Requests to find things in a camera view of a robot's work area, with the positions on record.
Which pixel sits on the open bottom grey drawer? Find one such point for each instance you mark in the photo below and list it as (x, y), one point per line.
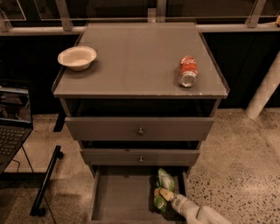
(125, 195)

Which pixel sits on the white paper bowl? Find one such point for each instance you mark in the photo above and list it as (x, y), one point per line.
(77, 58)

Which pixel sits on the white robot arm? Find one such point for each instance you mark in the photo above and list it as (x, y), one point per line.
(237, 177)

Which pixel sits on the metal window railing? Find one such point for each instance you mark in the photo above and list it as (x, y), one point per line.
(35, 17)

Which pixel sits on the grey drawer cabinet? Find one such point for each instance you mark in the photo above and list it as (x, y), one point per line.
(136, 74)

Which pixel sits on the red coca-cola can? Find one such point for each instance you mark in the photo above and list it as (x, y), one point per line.
(187, 71)

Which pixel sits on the middle grey drawer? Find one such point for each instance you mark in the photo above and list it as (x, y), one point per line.
(147, 157)

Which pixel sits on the top grey drawer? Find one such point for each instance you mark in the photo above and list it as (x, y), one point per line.
(139, 128)

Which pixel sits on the black stand leg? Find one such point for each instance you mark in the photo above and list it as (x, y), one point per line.
(37, 209)

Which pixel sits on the green rice chip bag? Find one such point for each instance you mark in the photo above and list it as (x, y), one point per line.
(163, 180)

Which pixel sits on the black laptop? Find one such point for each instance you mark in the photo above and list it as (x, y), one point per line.
(15, 122)

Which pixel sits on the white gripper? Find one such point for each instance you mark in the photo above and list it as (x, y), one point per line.
(178, 201)

